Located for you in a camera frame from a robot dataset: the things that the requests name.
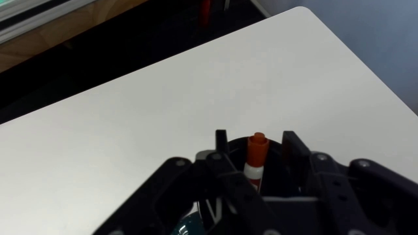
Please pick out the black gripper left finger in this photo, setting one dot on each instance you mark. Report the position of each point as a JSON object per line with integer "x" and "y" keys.
{"x": 212, "y": 189}

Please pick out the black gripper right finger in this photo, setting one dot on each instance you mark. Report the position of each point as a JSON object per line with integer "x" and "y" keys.
{"x": 325, "y": 197}

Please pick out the orange marker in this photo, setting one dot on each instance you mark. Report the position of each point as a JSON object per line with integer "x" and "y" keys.
{"x": 257, "y": 146}

